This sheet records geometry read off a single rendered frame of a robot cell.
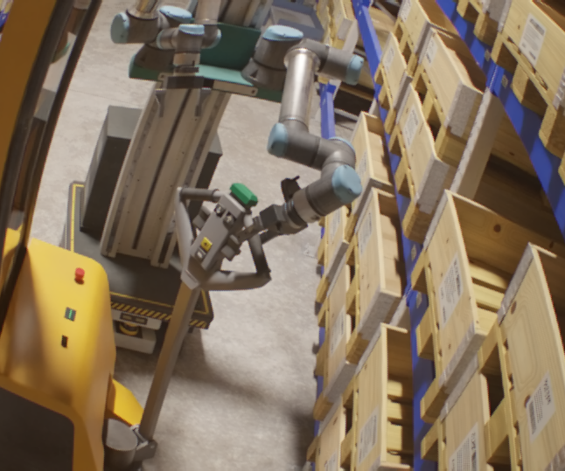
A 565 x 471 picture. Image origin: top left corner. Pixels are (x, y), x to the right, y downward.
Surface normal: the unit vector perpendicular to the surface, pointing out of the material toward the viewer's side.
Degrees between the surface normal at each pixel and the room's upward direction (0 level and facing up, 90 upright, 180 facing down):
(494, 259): 90
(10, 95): 90
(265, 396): 0
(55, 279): 0
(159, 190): 90
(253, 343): 0
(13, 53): 90
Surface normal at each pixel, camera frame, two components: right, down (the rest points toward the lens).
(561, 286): -0.05, 0.51
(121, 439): 0.33, -0.81
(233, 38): 0.17, 0.56
